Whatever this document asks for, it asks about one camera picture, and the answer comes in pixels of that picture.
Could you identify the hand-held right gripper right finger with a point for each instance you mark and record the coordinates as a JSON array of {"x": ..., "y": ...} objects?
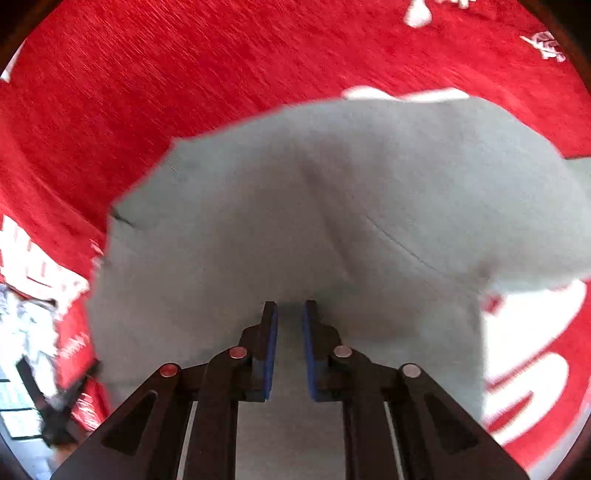
[{"x": 308, "y": 350}]

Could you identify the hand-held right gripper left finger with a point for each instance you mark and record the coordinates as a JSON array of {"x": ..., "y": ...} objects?
[{"x": 272, "y": 350}]

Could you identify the grey knit garment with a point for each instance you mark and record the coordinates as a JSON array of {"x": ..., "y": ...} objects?
[{"x": 300, "y": 207}]

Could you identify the black stand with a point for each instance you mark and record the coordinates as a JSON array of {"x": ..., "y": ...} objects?
[{"x": 53, "y": 415}]

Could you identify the red printed blanket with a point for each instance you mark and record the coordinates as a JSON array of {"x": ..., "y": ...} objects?
[{"x": 184, "y": 69}]

